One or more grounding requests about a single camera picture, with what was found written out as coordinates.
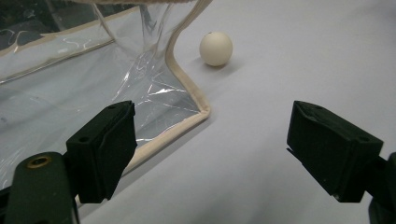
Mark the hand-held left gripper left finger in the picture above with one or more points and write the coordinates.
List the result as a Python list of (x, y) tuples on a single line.
[(102, 149)]

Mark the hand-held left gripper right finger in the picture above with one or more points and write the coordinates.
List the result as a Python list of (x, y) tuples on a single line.
[(333, 149)]

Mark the clear plastic bag beige trim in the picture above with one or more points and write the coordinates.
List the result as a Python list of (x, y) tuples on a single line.
[(62, 93)]

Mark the white ping pong ball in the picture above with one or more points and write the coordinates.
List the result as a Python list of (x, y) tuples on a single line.
[(216, 48)]

